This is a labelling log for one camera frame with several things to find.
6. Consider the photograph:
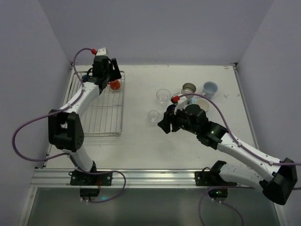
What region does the orange ceramic cup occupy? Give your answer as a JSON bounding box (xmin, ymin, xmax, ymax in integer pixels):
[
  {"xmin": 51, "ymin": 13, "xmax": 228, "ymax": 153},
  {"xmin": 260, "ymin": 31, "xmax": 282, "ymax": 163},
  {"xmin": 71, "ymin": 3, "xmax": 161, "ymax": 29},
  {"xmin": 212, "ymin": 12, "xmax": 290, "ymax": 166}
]
[{"xmin": 109, "ymin": 80, "xmax": 121, "ymax": 90}]

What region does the dark blue mug front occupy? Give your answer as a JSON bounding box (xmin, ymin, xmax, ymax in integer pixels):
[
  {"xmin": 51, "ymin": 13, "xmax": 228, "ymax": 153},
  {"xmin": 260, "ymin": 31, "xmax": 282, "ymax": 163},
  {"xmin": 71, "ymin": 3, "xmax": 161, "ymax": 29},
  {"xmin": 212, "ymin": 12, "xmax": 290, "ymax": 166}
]
[{"xmin": 166, "ymin": 105, "xmax": 176, "ymax": 112}]

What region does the dark blue mug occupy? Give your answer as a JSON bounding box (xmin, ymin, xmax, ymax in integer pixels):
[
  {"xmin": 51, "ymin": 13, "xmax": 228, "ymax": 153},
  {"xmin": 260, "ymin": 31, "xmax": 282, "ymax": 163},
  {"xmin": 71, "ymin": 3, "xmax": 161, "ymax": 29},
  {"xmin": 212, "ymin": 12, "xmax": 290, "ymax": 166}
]
[
  {"xmin": 82, "ymin": 75, "xmax": 88, "ymax": 82},
  {"xmin": 166, "ymin": 105, "xmax": 176, "ymax": 112}
]

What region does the clear glass cup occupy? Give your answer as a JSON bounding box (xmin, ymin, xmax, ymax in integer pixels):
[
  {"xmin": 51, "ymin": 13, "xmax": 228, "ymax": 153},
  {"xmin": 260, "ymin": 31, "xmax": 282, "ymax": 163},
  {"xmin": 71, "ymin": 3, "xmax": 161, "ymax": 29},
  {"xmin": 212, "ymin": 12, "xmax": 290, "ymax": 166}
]
[{"xmin": 148, "ymin": 110, "xmax": 160, "ymax": 123}]

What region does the light blue cup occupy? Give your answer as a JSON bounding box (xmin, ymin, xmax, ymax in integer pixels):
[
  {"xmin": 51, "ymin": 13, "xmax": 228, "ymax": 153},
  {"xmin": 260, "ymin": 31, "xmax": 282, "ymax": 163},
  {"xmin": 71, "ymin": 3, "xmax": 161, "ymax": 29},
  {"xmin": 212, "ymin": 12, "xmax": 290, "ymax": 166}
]
[{"xmin": 188, "ymin": 98, "xmax": 196, "ymax": 105}]

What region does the clear plastic cup front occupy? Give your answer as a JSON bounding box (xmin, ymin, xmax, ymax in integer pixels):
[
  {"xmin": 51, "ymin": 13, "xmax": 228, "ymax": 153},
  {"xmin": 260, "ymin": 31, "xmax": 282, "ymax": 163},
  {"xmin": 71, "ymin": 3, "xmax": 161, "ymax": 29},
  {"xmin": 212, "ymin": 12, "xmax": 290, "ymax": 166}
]
[{"xmin": 156, "ymin": 89, "xmax": 171, "ymax": 107}]

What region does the grey ceramic mug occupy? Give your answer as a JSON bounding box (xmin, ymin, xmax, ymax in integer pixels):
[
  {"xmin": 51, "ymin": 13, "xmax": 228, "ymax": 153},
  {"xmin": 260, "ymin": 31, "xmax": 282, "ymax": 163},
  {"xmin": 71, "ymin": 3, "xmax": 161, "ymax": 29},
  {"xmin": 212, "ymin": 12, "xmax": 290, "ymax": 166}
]
[{"xmin": 202, "ymin": 81, "xmax": 218, "ymax": 99}]

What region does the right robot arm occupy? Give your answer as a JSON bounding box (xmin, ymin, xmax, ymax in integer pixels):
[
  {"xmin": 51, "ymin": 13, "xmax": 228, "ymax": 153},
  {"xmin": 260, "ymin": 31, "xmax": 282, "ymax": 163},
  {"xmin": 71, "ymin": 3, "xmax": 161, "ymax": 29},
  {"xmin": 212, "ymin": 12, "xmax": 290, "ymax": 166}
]
[{"xmin": 158, "ymin": 104, "xmax": 298, "ymax": 205}]

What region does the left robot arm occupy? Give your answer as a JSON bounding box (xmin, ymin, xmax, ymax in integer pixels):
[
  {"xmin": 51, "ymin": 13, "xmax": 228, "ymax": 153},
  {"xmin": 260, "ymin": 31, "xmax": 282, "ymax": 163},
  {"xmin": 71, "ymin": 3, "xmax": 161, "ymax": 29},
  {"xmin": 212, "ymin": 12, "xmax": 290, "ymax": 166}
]
[{"xmin": 48, "ymin": 55, "xmax": 121, "ymax": 173}]

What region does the dark blue mug rear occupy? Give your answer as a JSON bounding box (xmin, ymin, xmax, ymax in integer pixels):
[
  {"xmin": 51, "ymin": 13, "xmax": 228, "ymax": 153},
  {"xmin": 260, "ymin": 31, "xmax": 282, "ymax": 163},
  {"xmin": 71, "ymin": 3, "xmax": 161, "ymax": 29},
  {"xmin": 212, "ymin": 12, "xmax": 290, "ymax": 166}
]
[{"xmin": 82, "ymin": 75, "xmax": 88, "ymax": 82}]

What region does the black right controller box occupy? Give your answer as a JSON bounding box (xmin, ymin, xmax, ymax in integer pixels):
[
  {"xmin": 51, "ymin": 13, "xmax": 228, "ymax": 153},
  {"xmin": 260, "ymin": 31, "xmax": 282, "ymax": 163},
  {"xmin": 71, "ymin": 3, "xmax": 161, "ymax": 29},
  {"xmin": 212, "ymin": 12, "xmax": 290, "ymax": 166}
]
[{"xmin": 208, "ymin": 188, "xmax": 228, "ymax": 202}]

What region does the black controller box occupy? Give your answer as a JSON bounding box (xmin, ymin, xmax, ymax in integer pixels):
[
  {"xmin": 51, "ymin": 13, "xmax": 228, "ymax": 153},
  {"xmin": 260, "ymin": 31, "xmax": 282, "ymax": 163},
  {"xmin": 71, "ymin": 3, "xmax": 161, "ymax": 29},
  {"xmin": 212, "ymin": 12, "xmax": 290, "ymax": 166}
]
[
  {"xmin": 208, "ymin": 188, "xmax": 228, "ymax": 202},
  {"xmin": 79, "ymin": 188, "xmax": 100, "ymax": 199}
]

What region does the black left controller box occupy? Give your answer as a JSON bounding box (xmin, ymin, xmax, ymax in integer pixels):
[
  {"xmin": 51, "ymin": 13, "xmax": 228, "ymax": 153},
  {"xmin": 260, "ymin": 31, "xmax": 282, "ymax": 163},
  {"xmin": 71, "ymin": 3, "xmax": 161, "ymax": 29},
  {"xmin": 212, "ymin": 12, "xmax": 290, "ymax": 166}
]
[{"xmin": 79, "ymin": 188, "xmax": 100, "ymax": 199}]

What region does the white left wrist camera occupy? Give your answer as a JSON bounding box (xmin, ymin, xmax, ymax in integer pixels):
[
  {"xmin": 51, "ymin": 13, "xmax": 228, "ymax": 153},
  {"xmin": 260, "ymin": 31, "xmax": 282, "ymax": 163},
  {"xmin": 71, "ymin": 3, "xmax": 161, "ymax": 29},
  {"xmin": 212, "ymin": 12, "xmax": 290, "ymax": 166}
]
[{"xmin": 95, "ymin": 48, "xmax": 109, "ymax": 57}]

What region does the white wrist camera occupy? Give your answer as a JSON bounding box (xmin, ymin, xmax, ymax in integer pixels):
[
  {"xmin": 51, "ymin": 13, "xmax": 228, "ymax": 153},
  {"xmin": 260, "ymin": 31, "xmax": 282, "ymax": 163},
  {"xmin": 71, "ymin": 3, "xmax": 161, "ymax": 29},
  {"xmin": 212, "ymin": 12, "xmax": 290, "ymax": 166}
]
[
  {"xmin": 171, "ymin": 93, "xmax": 190, "ymax": 114},
  {"xmin": 95, "ymin": 48, "xmax": 109, "ymax": 57}
]

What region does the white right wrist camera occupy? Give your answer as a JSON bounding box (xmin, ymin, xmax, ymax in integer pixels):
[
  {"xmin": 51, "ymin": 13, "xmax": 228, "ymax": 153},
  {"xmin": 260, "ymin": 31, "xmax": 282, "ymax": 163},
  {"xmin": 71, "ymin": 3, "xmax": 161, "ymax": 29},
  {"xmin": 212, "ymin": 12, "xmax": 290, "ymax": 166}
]
[{"xmin": 171, "ymin": 93, "xmax": 190, "ymax": 114}]

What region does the metal wire dish rack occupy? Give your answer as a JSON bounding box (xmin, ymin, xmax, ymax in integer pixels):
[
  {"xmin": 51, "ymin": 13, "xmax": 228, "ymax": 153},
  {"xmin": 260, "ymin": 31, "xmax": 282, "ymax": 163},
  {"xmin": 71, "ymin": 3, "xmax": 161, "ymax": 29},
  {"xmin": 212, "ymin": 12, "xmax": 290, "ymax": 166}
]
[{"xmin": 61, "ymin": 71, "xmax": 125, "ymax": 137}]

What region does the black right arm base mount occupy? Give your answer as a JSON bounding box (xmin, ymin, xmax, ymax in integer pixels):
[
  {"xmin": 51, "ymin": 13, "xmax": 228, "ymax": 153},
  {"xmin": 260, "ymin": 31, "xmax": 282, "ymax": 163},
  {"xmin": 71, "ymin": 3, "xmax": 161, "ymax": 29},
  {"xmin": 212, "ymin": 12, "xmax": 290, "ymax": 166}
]
[{"xmin": 194, "ymin": 161, "xmax": 237, "ymax": 186}]

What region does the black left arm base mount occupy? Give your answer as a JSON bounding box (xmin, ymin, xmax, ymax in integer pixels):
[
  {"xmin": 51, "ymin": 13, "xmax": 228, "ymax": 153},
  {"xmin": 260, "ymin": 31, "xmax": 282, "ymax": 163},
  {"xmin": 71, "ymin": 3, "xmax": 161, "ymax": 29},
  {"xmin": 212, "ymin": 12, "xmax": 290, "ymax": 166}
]
[{"xmin": 68, "ymin": 170, "xmax": 112, "ymax": 186}]

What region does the aluminium frame rail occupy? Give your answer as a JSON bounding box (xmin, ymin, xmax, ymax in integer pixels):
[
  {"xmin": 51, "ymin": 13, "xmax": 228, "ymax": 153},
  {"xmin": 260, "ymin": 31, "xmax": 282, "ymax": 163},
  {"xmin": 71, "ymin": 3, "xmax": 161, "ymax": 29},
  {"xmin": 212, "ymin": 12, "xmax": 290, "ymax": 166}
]
[{"xmin": 30, "ymin": 164, "xmax": 263, "ymax": 189}]

